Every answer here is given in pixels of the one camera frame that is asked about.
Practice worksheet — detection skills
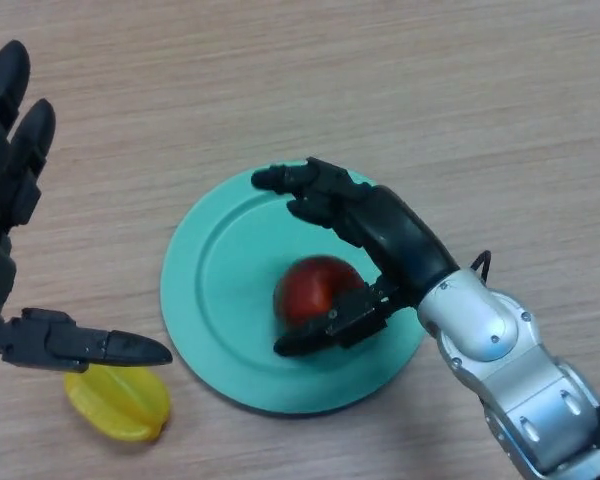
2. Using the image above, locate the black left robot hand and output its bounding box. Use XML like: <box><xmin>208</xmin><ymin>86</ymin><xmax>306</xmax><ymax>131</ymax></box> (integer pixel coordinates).
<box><xmin>0</xmin><ymin>39</ymin><xmax>174</xmax><ymax>374</ymax></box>

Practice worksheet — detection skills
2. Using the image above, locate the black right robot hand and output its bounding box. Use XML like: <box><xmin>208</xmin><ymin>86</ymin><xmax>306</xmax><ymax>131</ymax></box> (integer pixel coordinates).
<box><xmin>250</xmin><ymin>157</ymin><xmax>461</xmax><ymax>358</ymax></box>

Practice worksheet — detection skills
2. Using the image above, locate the red apple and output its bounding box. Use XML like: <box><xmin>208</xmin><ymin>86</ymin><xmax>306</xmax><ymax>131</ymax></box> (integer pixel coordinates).
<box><xmin>273</xmin><ymin>255</ymin><xmax>367</xmax><ymax>335</ymax></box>

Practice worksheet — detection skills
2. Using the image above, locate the green round plate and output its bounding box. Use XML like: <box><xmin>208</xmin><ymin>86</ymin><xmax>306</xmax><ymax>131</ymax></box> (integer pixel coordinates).
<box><xmin>159</xmin><ymin>160</ymin><xmax>426</xmax><ymax>416</ymax></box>

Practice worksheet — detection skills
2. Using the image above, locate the yellow starfruit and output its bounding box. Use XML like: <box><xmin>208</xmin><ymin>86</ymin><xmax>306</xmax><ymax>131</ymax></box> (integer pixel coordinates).
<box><xmin>63</xmin><ymin>364</ymin><xmax>172</xmax><ymax>444</ymax></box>

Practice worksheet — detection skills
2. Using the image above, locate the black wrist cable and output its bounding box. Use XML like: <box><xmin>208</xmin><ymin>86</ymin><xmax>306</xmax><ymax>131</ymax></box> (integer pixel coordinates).
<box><xmin>469</xmin><ymin>249</ymin><xmax>493</xmax><ymax>284</ymax></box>

